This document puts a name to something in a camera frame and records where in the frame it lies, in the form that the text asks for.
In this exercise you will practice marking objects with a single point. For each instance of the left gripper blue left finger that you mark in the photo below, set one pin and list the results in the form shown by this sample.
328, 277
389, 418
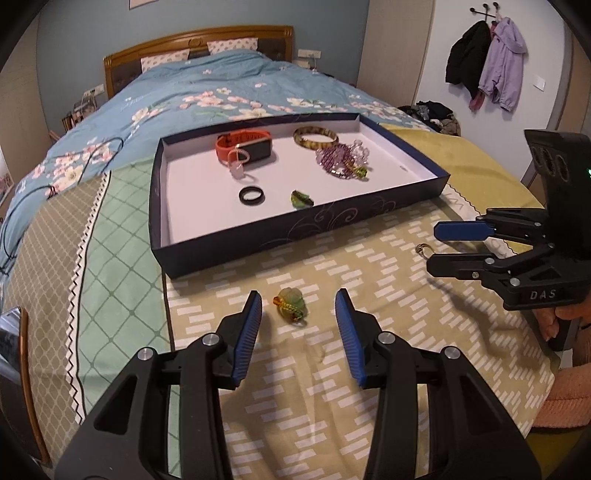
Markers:
125, 434

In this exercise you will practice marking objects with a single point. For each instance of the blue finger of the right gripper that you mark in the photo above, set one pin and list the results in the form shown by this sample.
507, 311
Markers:
461, 267
472, 231

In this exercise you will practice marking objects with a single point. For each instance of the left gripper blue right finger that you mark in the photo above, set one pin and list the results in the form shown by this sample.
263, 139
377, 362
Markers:
472, 435

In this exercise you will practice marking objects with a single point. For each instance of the small green stone charm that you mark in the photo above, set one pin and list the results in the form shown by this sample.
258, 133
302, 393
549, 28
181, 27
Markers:
300, 200

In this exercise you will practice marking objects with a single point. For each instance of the tortoiseshell bangle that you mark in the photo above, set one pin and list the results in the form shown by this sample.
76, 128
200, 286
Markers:
315, 137

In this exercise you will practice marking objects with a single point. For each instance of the orange smart watch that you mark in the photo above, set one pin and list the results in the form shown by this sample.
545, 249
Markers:
244, 146

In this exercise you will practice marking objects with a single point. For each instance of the yellow towel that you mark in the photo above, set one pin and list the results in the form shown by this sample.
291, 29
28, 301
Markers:
477, 182

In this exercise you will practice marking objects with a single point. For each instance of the pink sweater sleeve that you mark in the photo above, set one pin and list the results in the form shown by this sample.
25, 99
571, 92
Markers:
568, 404

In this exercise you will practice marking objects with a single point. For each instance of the pile of dark clothes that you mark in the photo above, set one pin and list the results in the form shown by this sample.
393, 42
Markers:
436, 115

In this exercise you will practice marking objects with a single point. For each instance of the purple hanging jacket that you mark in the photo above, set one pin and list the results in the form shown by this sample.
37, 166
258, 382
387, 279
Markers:
502, 76

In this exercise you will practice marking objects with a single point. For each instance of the black hanging jacket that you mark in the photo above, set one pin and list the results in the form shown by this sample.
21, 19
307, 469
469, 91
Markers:
467, 58

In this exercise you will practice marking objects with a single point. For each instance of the beige wardrobe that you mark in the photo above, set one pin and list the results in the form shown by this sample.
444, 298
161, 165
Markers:
394, 49

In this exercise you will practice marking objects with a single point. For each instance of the dark blue shallow box tray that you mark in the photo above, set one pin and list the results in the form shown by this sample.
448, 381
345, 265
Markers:
200, 216

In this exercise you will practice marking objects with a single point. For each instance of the blue floral duvet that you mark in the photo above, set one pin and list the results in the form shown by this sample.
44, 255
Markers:
230, 86

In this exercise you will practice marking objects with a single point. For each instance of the right patterned pillow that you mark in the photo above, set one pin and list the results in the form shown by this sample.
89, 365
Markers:
219, 46

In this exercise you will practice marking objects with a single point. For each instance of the patterned pillow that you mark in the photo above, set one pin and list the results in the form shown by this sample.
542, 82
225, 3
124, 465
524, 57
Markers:
219, 46
150, 62

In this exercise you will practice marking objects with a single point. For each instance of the left patterned pillow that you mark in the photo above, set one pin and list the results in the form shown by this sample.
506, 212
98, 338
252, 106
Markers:
150, 62

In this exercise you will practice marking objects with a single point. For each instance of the wooden headboard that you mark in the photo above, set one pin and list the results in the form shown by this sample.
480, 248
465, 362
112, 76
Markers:
121, 68

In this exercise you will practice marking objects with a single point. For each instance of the wall coat hook rack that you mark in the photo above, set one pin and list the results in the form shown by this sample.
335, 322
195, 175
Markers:
490, 13

